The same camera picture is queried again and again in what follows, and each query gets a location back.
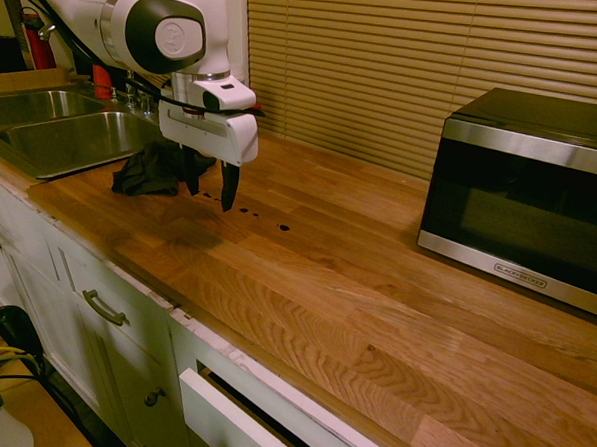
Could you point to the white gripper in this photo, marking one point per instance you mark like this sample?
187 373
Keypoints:
218 136

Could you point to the black cloth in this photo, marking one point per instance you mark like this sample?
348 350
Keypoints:
141 175

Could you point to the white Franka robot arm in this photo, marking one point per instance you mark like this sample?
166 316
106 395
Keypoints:
140 5

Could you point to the tiny dark spill drops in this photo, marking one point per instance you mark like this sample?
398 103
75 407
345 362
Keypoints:
208 196

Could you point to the large dark spill drop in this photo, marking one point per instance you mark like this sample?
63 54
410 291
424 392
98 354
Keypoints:
283 228

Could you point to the chrome faucet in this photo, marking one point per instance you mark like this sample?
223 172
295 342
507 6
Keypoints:
132 96

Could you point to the stainless double sink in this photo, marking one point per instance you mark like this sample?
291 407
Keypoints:
78 137

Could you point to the red spray bottle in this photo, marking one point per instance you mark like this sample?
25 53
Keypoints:
102 80

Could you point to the white kitchen cabinet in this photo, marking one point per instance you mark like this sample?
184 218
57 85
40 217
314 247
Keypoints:
34 290

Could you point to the wide beige window blind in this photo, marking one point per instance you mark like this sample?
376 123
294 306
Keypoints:
387 63

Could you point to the red fire extinguisher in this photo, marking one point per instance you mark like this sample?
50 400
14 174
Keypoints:
39 52

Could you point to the white open drawer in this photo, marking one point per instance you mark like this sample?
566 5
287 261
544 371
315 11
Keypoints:
228 415

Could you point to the dark box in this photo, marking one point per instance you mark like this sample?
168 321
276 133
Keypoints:
4 55

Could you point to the black steel microwave oven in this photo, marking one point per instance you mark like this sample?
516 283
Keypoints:
520 195

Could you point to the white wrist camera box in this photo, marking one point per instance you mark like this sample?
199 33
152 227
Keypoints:
230 95

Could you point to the white window frame post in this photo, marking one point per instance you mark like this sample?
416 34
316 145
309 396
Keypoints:
237 20

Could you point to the black metal frame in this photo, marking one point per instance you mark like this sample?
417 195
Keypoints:
18 321

